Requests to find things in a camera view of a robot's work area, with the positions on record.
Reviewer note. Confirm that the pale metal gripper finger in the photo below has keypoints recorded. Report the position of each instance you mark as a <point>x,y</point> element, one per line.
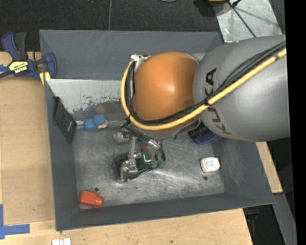
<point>123,175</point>
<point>132,165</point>

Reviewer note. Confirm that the black glossy stapler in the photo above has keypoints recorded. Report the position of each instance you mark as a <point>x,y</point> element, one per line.
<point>145,168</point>

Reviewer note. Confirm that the small clear glass thing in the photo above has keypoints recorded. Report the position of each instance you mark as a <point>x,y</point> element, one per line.
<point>120,137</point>

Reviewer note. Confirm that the red block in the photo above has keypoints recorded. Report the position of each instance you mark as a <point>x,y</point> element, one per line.
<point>89,198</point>

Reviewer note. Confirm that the blue toy figure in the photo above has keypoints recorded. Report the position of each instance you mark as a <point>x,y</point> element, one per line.
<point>94,123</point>

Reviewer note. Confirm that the white packet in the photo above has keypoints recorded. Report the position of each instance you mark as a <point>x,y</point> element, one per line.
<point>209,164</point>

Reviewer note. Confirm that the blue round thing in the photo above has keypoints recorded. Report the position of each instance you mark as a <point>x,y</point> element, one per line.
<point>212,139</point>

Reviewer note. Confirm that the black flat box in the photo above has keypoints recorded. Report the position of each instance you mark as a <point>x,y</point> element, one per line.
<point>64,121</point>

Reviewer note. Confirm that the pale wood board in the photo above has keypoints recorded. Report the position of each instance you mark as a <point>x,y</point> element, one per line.
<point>25,151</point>

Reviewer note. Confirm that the grey metal bin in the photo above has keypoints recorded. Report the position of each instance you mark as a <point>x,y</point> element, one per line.
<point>93,56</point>

